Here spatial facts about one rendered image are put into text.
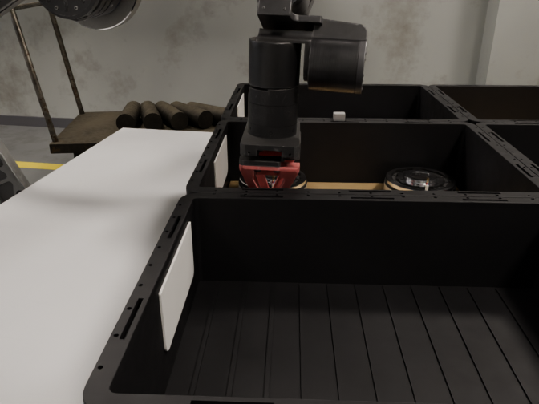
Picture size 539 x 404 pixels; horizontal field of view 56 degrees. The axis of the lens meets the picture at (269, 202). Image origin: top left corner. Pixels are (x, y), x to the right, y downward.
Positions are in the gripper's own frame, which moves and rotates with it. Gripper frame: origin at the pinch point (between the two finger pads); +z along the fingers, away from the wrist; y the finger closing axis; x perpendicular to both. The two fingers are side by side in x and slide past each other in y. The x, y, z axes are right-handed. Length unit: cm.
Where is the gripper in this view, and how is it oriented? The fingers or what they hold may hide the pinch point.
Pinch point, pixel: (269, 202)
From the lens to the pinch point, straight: 63.4
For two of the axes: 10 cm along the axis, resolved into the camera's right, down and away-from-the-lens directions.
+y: 0.6, -4.2, 9.0
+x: -10.0, -0.5, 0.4
